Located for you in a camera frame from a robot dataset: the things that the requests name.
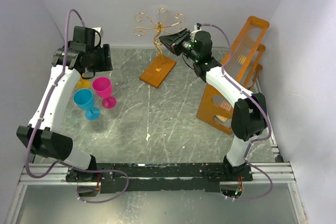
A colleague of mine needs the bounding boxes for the clear wine glass front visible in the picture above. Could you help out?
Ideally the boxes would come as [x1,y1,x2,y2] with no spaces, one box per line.
[64,109,79,131]

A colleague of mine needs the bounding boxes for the pink plastic wine glass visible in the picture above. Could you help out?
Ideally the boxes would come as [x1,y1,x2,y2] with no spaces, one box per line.
[92,77,117,109]

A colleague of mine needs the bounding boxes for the blue plastic wine glass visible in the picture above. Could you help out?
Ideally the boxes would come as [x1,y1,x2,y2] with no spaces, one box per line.
[73,89,100,121]

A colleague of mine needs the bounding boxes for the clear wine glass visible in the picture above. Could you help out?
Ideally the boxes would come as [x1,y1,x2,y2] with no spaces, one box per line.
[64,109,79,131]
[152,4,168,23]

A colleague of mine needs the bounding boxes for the aluminium extrusion rail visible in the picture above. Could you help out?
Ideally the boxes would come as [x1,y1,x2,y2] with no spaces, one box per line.
[18,163,296,185]

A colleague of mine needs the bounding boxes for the yellow plastic wine glass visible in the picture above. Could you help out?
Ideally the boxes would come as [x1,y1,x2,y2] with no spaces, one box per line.
[76,77,91,90]

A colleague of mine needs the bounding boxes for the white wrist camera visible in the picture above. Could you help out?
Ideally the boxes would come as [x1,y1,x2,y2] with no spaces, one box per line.
[190,23,202,37]
[93,27,104,44]

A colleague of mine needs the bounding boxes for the wooden rack base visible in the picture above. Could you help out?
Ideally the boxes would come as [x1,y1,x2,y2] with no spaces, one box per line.
[139,56,176,88]

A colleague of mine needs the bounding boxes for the clear wine glass back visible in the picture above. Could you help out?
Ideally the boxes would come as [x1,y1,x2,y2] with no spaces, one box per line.
[152,4,168,23]

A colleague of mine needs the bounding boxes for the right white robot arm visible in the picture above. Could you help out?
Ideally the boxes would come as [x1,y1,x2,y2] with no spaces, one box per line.
[159,29,267,181]

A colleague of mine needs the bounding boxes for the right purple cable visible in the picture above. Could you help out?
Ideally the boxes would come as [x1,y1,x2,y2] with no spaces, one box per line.
[195,22,274,201]

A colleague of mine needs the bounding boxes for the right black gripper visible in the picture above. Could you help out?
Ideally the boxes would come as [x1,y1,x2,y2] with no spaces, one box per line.
[159,29,199,62]

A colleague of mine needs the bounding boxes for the orange wooden shelf rack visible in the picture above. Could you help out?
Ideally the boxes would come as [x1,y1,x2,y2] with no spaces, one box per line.
[196,16,270,135]

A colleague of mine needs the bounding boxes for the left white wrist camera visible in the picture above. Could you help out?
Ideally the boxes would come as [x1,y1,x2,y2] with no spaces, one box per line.
[93,27,104,44]

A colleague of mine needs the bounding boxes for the yellow object on shelf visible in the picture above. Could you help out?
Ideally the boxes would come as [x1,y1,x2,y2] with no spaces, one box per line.
[238,55,247,65]

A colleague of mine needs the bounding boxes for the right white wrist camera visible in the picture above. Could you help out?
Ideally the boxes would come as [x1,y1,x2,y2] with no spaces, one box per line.
[190,23,202,37]

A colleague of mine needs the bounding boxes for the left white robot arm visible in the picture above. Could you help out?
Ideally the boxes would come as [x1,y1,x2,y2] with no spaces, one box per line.
[16,26,112,182]

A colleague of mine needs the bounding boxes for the gold wire glass rack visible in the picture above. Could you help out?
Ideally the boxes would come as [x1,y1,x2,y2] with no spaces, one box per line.
[133,9,186,57]

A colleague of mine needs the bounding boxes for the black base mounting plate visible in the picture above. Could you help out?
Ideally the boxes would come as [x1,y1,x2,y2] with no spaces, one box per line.
[66,163,253,194]

